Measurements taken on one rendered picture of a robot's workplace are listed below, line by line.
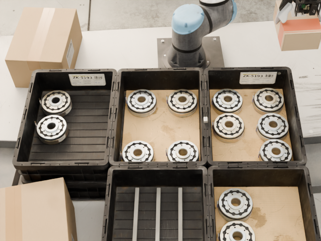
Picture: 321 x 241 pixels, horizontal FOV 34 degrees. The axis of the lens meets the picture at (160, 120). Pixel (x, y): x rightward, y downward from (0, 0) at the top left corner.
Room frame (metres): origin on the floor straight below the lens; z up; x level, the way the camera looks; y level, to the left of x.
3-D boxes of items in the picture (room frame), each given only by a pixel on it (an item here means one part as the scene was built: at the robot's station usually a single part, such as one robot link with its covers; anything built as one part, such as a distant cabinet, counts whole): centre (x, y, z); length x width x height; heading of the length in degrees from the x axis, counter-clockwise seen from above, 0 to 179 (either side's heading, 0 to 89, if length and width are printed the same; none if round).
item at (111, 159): (1.05, 0.00, 0.92); 0.40 x 0.30 x 0.02; 176
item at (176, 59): (1.45, -0.12, 0.80); 0.15 x 0.15 x 0.10
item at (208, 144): (1.02, -0.30, 0.92); 0.40 x 0.30 x 0.02; 176
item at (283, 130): (1.02, -0.37, 0.86); 0.10 x 0.10 x 0.01
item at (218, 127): (1.03, -0.23, 0.86); 0.10 x 0.10 x 0.01
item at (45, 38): (1.54, 0.44, 0.78); 0.30 x 0.22 x 0.16; 172
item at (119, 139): (1.05, 0.00, 0.87); 0.40 x 0.30 x 0.11; 176
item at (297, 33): (1.26, -0.46, 1.08); 0.16 x 0.12 x 0.07; 179
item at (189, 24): (1.46, -0.13, 0.91); 0.13 x 0.12 x 0.14; 123
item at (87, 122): (1.07, 0.30, 0.87); 0.40 x 0.30 x 0.11; 176
